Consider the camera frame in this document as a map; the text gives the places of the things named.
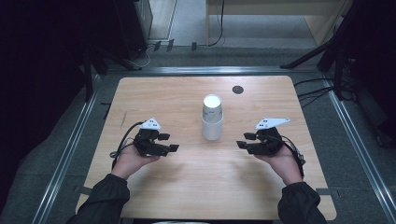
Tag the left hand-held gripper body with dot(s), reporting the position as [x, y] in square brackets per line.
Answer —
[149, 143]

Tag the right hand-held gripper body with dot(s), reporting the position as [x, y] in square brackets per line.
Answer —
[267, 141]

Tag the white floral paper cup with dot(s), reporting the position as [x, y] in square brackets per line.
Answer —
[212, 107]
[212, 130]

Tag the person's left hand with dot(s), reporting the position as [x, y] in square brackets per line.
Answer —
[130, 163]

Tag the person's right hand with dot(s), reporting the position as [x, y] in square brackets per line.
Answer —
[285, 166]

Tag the black round table grommet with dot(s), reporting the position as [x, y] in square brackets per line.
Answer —
[237, 89]

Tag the black metal stand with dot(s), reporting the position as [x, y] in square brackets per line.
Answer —
[88, 77]

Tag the black tripod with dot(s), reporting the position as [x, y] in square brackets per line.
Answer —
[311, 54]

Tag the black cabinet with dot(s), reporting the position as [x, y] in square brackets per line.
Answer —
[132, 25]

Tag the light wooden shelf unit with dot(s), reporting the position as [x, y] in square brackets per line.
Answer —
[274, 7]

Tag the dark curtain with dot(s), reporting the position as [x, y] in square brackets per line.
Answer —
[379, 46]
[37, 62]

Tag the long metal floor rail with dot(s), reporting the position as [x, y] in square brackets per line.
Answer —
[211, 70]
[358, 137]
[67, 155]

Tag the small black bracket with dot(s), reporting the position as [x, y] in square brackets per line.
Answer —
[193, 46]
[170, 45]
[157, 46]

